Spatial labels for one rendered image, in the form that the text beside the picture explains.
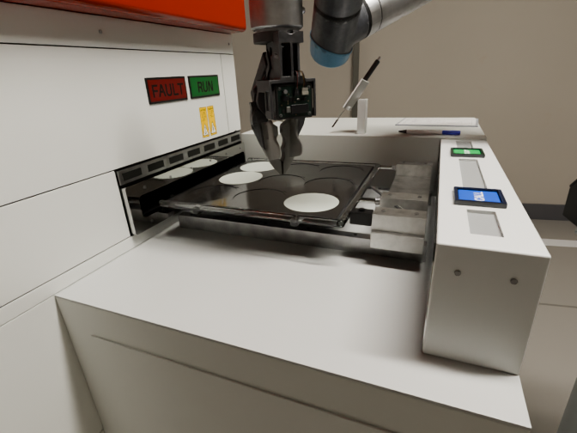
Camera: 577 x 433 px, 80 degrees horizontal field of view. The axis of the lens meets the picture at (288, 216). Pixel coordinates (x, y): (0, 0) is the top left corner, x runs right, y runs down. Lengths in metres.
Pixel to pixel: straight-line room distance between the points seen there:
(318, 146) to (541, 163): 2.36
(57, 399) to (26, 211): 0.31
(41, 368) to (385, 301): 0.53
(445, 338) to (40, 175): 0.57
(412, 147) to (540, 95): 2.16
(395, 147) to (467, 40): 2.02
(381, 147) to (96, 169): 0.63
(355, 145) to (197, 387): 0.65
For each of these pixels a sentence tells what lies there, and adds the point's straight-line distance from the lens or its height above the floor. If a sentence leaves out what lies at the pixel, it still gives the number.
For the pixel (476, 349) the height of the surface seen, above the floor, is 0.84.
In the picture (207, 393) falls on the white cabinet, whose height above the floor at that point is 0.72.
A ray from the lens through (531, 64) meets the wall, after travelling 2.97.
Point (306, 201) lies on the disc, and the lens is 0.64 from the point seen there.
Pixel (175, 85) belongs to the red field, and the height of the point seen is 1.11.
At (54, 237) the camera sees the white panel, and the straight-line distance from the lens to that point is 0.64.
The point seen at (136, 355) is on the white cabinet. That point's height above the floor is 0.75.
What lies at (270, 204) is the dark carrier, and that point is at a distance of 0.64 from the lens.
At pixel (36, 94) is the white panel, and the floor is 1.11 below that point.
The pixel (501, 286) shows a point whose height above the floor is 0.92.
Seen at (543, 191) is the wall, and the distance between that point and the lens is 3.19.
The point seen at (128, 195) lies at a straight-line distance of 0.70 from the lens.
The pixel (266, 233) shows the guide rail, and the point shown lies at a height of 0.83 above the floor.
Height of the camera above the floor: 1.12
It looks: 22 degrees down
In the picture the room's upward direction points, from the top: 3 degrees counter-clockwise
